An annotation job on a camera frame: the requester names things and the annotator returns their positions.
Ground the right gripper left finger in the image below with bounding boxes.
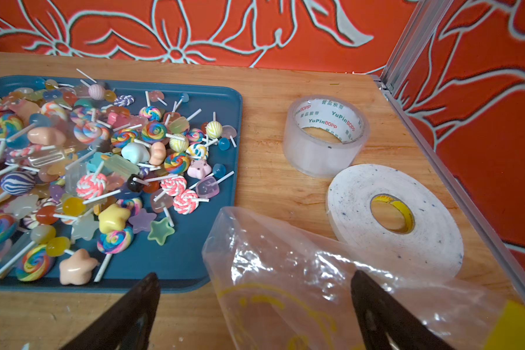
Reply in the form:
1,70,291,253
62,273,160,349

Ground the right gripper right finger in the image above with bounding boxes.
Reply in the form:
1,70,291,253
351,271,451,349

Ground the candy ziploc bag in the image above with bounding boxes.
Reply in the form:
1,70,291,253
202,206,525,349

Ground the blue plastic tray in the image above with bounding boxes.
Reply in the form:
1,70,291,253
0,80,243,293

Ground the white tape roll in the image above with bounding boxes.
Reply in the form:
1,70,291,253
325,164,465,278

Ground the poured candy pile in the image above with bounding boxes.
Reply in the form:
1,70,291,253
0,68,238,286

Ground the clear tape roll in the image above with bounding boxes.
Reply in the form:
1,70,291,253
282,95,371,178

